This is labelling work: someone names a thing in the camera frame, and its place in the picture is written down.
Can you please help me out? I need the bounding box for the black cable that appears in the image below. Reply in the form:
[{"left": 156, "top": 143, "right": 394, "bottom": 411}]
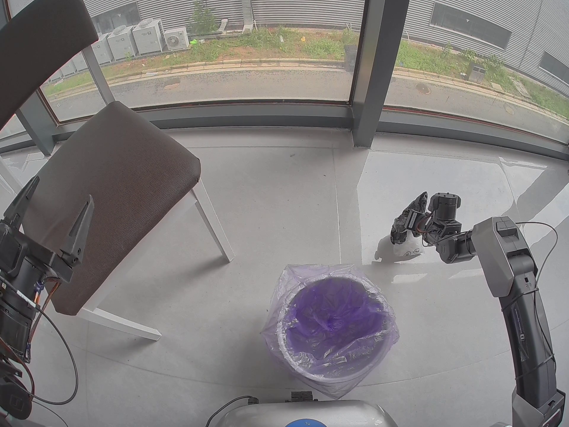
[
  {"left": 27, "top": 301, "right": 79, "bottom": 406},
  {"left": 205, "top": 396, "right": 259, "bottom": 427}
]

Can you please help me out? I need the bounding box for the white trash bin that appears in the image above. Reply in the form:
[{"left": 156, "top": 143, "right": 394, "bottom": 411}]
[{"left": 276, "top": 274, "right": 387, "bottom": 383}]

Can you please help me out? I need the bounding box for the purple plastic bag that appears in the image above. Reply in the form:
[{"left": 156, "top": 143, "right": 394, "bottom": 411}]
[{"left": 260, "top": 263, "right": 399, "bottom": 400}]

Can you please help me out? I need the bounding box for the white printed wrapper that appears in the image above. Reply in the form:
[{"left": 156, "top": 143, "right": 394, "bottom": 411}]
[{"left": 393, "top": 236, "right": 425, "bottom": 257}]

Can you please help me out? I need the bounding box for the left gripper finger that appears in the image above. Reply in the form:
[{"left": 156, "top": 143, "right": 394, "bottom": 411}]
[
  {"left": 60, "top": 195, "right": 95, "bottom": 267},
  {"left": 2, "top": 176, "right": 41, "bottom": 233}
]

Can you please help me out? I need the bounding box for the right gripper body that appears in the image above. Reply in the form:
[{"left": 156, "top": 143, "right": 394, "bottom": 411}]
[{"left": 408, "top": 210, "right": 438, "bottom": 237}]

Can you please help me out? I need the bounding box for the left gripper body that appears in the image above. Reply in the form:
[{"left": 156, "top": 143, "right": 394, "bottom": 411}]
[{"left": 0, "top": 222, "right": 74, "bottom": 303}]

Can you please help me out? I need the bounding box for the black plastic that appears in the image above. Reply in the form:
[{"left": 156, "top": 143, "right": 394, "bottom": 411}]
[{"left": 390, "top": 192, "right": 429, "bottom": 246}]

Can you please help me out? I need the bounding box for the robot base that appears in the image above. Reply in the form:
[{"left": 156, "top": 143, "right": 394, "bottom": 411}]
[{"left": 221, "top": 391, "right": 398, "bottom": 427}]

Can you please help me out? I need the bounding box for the brown padded white frame chair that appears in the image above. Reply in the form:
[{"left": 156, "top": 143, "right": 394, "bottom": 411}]
[{"left": 0, "top": 0, "right": 235, "bottom": 341}]

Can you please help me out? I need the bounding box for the window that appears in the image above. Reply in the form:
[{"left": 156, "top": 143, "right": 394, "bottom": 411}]
[{"left": 0, "top": 0, "right": 569, "bottom": 159}]

